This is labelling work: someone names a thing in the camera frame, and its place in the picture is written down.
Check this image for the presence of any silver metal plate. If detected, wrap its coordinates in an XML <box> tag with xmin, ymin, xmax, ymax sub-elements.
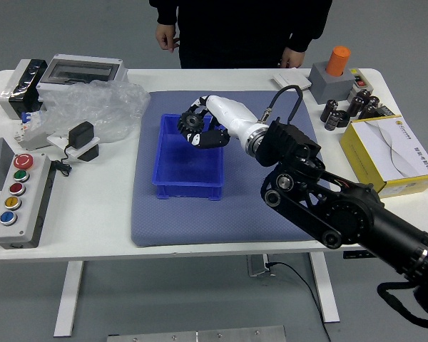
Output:
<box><xmin>106</xmin><ymin>325</ymin><xmax>287</xmax><ymax>342</ymax></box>

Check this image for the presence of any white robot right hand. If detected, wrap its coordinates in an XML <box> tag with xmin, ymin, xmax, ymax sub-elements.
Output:
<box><xmin>178</xmin><ymin>94</ymin><xmax>260</xmax><ymax>150</ymax></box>

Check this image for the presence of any white distribution box clear cover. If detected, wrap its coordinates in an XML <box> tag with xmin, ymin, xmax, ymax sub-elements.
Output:
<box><xmin>36</xmin><ymin>53</ymin><xmax>129</xmax><ymax>94</ymax></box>

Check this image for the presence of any orange cylinder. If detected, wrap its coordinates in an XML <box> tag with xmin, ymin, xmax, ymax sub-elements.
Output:
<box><xmin>325</xmin><ymin>46</ymin><xmax>351</xmax><ymax>77</ymax></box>

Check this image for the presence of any grey push button control box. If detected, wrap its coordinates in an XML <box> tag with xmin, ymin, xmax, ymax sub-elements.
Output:
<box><xmin>0</xmin><ymin>152</ymin><xmax>53</xmax><ymax>249</ymax></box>

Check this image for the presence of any black power cable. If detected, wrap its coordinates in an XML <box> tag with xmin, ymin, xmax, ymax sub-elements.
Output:
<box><xmin>265</xmin><ymin>261</ymin><xmax>332</xmax><ymax>342</ymax></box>

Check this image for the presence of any black power adapter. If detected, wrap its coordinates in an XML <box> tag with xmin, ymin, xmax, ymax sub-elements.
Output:
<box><xmin>67</xmin><ymin>121</ymin><xmax>96</xmax><ymax>150</ymax></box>

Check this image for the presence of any white circuit breaker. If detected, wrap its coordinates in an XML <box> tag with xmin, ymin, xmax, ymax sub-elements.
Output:
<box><xmin>13</xmin><ymin>109</ymin><xmax>49</xmax><ymax>151</ymax></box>

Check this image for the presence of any person's right hand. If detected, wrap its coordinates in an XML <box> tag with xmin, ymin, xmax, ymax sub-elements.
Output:
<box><xmin>156</xmin><ymin>24</ymin><xmax>182</xmax><ymax>53</ymax></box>

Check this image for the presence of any clear plastic bag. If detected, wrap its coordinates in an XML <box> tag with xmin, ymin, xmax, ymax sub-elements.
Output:
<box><xmin>39</xmin><ymin>80</ymin><xmax>151</xmax><ymax>143</ymax></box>

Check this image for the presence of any yellow and white carton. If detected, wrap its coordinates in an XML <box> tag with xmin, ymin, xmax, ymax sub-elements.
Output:
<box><xmin>340</xmin><ymin>114</ymin><xmax>428</xmax><ymax>200</ymax></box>

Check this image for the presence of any black adapter cord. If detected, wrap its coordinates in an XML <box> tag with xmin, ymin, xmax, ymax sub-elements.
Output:
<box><xmin>51</xmin><ymin>144</ymin><xmax>74</xmax><ymax>177</ymax></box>

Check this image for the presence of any small black block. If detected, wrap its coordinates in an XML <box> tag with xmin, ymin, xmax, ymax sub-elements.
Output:
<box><xmin>78</xmin><ymin>144</ymin><xmax>101</xmax><ymax>163</ymax></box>

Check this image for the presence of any grey block holder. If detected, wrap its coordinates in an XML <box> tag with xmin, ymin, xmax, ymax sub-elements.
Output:
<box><xmin>309</xmin><ymin>62</ymin><xmax>356</xmax><ymax>105</ymax></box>

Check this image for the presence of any grey under-table power box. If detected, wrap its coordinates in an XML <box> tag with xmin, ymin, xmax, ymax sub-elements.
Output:
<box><xmin>246</xmin><ymin>254</ymin><xmax>276</xmax><ymax>278</ymax></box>

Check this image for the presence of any big black gear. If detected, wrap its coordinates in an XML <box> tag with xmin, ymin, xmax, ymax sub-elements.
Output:
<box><xmin>177</xmin><ymin>110</ymin><xmax>205</xmax><ymax>133</ymax></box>

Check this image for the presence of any white enclosure with black front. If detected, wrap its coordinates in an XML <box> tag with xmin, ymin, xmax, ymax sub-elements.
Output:
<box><xmin>0</xmin><ymin>58</ymin><xmax>49</xmax><ymax>120</ymax></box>

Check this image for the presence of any grey-blue padded mat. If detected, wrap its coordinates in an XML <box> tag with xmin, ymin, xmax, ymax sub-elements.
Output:
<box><xmin>130</xmin><ymin>90</ymin><xmax>340</xmax><ymax>248</ymax></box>

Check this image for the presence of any blue plastic box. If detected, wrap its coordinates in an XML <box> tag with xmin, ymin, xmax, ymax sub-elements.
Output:
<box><xmin>152</xmin><ymin>113</ymin><xmax>225</xmax><ymax>202</ymax></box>

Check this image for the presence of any white switch box red button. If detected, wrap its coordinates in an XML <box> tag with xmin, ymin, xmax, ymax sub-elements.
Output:
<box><xmin>348</xmin><ymin>68</ymin><xmax>370</xmax><ymax>90</ymax></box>

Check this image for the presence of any white table leg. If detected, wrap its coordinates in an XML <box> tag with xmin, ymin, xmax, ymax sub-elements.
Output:
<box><xmin>53</xmin><ymin>261</ymin><xmax>85</xmax><ymax>338</ymax></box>
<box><xmin>309</xmin><ymin>251</ymin><xmax>340</xmax><ymax>323</ymax></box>

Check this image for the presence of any white wall switch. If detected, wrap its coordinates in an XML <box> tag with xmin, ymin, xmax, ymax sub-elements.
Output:
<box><xmin>272</xmin><ymin>68</ymin><xmax>312</xmax><ymax>93</ymax></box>

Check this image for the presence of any person's left hand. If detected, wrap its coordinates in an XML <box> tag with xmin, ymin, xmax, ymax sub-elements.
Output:
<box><xmin>280</xmin><ymin>48</ymin><xmax>305</xmax><ymax>69</ymax></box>

